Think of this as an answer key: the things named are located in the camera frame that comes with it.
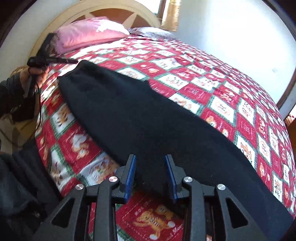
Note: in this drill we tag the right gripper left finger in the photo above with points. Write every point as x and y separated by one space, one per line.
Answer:
70 219

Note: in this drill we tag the pink folded blanket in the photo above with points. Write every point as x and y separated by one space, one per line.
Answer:
87 32

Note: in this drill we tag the black pants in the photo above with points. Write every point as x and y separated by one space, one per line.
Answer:
125 116

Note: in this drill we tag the person's left forearm sleeve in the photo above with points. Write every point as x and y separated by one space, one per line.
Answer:
13 101

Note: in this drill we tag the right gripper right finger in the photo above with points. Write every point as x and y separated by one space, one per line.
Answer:
212 212

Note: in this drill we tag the red patchwork bear bedspread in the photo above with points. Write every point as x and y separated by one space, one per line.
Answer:
226 99

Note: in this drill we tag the cream and brown headboard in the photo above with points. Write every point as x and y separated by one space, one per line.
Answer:
129 13

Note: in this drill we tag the striped pillow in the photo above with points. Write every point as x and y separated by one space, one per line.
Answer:
152 32

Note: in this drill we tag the yellow patterned curtain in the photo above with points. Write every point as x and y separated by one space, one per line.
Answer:
170 19

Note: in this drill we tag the person's left hand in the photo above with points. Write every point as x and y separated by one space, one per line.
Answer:
30 71

